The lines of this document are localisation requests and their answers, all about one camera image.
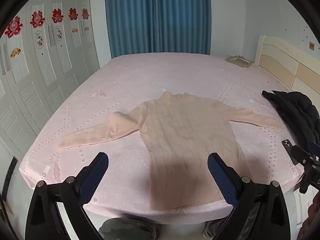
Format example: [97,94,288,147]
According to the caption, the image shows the person's right forearm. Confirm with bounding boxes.
[303,201,320,240]

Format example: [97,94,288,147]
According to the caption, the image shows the person's grey shoe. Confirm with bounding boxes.
[202,220,228,239]

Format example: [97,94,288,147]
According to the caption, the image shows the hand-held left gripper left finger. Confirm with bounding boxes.
[25,152,109,240]

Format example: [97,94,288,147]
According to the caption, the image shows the blue curtain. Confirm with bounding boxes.
[104,0,212,58]

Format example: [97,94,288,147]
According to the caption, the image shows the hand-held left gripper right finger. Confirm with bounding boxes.
[207,152,292,240]

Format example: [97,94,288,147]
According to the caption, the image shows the beige wooden headboard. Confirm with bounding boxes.
[254,35,320,98]

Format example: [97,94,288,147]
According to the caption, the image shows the flat box on bed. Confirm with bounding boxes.
[225,54,253,69]

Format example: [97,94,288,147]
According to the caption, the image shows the white wardrobe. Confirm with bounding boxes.
[0,0,100,155]

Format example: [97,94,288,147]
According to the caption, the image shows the beige knit sweater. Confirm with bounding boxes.
[58,91,284,212]

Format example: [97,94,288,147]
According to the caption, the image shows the bed with pink sheet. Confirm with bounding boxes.
[19,52,304,224]

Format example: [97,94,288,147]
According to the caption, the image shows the row of red paper decorations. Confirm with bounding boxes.
[4,8,90,38]

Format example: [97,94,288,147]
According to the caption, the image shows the black jacket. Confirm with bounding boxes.
[261,90,320,155]

